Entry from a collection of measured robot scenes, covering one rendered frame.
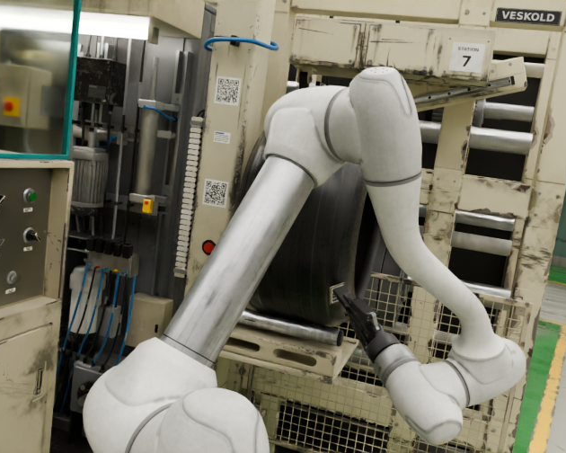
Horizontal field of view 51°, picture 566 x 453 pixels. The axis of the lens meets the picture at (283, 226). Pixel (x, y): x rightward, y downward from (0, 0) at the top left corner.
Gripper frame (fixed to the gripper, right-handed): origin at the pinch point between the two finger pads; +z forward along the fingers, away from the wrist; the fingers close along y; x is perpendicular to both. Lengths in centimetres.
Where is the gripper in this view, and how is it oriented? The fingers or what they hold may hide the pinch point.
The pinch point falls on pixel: (345, 297)
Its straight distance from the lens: 145.1
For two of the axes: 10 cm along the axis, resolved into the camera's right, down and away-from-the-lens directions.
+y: 0.3, 8.0, 5.9
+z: -3.9, -5.4, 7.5
